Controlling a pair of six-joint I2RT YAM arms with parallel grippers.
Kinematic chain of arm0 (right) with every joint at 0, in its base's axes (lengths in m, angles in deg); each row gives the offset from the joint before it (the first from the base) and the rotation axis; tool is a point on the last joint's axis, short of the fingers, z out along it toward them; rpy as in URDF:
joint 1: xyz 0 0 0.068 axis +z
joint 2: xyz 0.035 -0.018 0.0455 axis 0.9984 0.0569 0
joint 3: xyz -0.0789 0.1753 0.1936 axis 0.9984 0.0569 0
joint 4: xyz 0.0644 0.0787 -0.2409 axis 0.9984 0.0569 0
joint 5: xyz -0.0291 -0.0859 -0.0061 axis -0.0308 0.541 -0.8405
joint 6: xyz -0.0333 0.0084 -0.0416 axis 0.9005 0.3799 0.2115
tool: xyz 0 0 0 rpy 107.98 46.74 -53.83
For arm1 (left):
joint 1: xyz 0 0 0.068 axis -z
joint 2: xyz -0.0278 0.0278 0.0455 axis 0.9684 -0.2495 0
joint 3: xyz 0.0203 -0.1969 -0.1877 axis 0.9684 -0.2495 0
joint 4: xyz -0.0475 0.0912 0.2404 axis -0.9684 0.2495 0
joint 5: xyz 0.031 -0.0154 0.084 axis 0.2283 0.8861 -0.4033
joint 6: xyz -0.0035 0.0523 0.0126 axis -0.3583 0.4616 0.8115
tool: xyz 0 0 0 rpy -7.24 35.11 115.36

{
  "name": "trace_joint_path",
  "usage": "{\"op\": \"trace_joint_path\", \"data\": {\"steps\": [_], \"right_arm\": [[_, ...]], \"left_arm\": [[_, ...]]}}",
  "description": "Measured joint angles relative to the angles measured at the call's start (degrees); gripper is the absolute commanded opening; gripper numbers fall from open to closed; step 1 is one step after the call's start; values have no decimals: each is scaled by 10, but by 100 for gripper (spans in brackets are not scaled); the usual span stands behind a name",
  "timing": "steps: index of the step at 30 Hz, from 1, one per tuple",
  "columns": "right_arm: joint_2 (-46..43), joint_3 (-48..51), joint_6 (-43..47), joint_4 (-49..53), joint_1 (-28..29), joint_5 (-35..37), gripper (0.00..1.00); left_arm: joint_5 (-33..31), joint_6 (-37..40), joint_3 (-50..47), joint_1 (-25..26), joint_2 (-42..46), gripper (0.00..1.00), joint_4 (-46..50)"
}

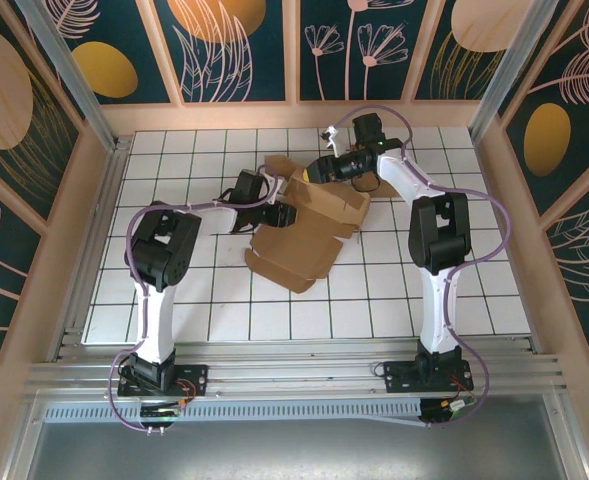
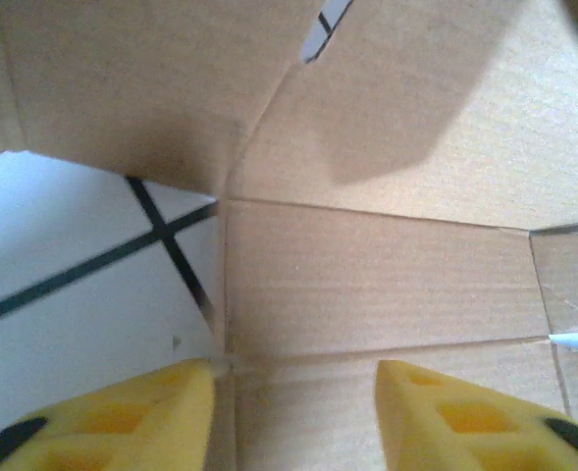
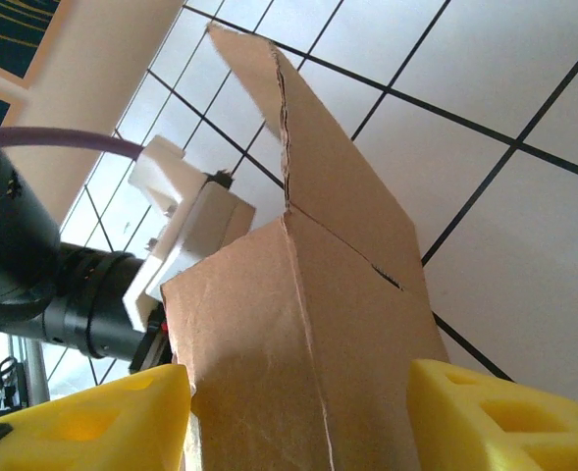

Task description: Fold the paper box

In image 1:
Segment grey slotted cable duct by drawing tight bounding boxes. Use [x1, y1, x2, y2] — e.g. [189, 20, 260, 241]
[43, 397, 425, 429]

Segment aluminium frame post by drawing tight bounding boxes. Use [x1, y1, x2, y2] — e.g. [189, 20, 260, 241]
[470, 0, 559, 146]
[14, 0, 121, 151]

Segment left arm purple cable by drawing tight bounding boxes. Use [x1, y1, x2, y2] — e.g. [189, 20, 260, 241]
[109, 167, 281, 434]

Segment left aluminium frame post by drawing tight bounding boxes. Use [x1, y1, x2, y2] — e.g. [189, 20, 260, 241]
[14, 0, 121, 151]

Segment aluminium side rail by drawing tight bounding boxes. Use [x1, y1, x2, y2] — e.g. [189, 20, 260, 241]
[47, 137, 133, 362]

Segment grey metal sheet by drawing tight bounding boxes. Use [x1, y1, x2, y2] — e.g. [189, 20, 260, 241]
[3, 419, 588, 480]

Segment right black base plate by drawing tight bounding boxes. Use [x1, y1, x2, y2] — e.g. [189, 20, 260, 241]
[382, 358, 475, 395]

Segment right gripper thin black cable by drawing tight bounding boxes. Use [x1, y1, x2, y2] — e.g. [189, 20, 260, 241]
[349, 171, 379, 195]

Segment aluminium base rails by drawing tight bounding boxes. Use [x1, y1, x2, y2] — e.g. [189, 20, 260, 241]
[23, 339, 568, 401]

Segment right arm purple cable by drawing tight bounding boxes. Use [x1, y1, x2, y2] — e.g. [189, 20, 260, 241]
[336, 105, 513, 429]

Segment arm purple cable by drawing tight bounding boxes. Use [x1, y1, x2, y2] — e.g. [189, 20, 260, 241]
[336, 105, 513, 429]
[109, 167, 281, 434]

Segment right aluminium frame post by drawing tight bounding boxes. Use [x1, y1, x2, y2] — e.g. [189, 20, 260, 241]
[470, 0, 559, 146]

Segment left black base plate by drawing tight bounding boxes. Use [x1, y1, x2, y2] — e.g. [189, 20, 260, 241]
[117, 363, 210, 399]

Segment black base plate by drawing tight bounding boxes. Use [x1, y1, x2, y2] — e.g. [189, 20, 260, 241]
[117, 363, 210, 399]
[382, 358, 475, 395]

